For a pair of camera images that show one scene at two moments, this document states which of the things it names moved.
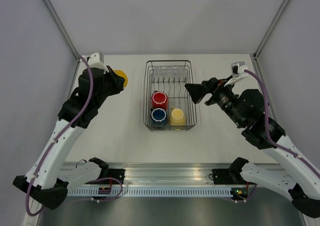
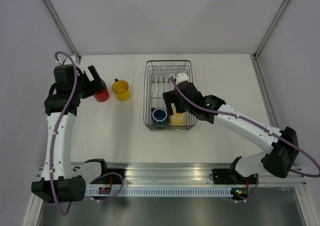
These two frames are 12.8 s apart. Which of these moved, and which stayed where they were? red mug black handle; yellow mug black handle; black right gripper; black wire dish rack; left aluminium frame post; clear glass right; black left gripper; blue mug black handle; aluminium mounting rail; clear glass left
Moved: black right gripper; red mug black handle; yellow mug black handle; black left gripper
Stayed: left aluminium frame post; black wire dish rack; clear glass left; blue mug black handle; clear glass right; aluminium mounting rail
